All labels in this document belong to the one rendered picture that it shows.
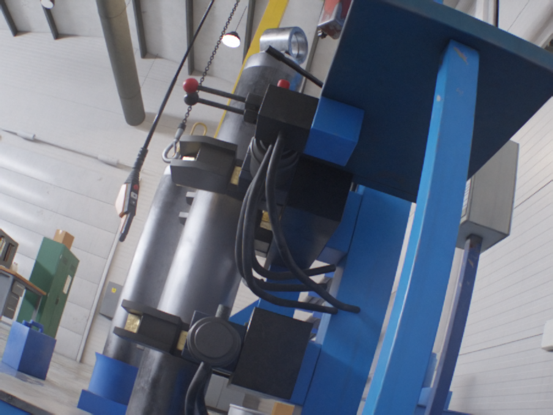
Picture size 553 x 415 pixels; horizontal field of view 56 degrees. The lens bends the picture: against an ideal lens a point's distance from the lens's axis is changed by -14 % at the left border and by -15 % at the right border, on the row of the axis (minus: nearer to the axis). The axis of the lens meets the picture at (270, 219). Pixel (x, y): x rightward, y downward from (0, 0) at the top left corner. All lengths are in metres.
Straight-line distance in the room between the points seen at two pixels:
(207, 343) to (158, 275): 1.87
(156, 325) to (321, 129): 0.62
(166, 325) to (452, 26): 0.97
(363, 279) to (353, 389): 0.33
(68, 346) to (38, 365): 8.44
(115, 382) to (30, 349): 1.39
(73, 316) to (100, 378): 9.80
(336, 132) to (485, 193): 1.06
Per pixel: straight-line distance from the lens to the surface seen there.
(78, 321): 12.76
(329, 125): 1.23
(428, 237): 0.82
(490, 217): 2.16
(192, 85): 1.28
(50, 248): 9.07
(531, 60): 1.02
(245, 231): 1.29
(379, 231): 1.79
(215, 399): 11.84
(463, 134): 0.91
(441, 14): 0.99
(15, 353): 4.29
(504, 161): 2.28
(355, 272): 1.74
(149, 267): 3.06
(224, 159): 1.57
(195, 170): 1.56
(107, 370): 3.01
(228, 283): 1.72
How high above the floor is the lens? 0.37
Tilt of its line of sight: 18 degrees up
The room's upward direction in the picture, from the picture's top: 17 degrees clockwise
